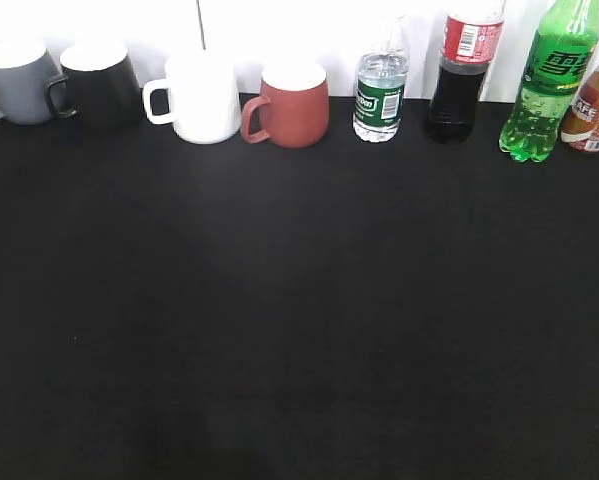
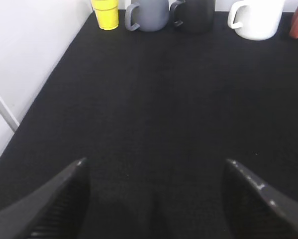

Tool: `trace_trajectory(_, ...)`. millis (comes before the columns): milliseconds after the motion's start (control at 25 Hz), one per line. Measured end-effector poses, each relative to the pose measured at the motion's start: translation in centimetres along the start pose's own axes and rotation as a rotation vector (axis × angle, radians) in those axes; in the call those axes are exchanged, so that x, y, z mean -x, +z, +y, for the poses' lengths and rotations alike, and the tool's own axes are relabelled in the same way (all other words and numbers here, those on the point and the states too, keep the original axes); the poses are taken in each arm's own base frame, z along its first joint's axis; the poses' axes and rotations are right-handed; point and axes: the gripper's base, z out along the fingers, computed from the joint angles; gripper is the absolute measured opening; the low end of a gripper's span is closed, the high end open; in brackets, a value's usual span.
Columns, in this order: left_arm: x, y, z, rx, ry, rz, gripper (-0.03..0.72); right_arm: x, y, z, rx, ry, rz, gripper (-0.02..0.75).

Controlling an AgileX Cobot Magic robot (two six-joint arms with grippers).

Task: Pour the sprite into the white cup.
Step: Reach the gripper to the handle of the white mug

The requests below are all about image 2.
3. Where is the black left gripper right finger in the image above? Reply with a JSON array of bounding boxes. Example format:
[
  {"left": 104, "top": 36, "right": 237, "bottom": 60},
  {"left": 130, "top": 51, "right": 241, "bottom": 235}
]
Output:
[{"left": 221, "top": 159, "right": 298, "bottom": 239}]

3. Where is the white mug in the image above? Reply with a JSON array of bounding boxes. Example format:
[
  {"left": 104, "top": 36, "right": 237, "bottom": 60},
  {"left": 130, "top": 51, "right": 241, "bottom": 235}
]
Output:
[{"left": 227, "top": 0, "right": 285, "bottom": 41}]

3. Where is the grey mug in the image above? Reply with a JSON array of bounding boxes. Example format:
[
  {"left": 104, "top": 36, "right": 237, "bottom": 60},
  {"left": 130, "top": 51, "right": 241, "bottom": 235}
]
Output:
[{"left": 124, "top": 0, "right": 169, "bottom": 32}]

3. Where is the yellow cup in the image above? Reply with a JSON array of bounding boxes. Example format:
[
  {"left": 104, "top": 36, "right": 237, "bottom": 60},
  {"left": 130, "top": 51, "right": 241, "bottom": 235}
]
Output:
[{"left": 91, "top": 0, "right": 119, "bottom": 30}]

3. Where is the black mug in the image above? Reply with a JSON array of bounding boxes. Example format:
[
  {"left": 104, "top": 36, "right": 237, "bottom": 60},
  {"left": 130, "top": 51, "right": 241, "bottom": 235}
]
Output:
[{"left": 170, "top": 0, "right": 216, "bottom": 33}]

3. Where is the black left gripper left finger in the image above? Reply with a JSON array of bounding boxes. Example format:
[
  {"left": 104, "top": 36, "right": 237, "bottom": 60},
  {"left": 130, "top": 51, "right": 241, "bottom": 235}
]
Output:
[{"left": 0, "top": 158, "right": 91, "bottom": 239}]

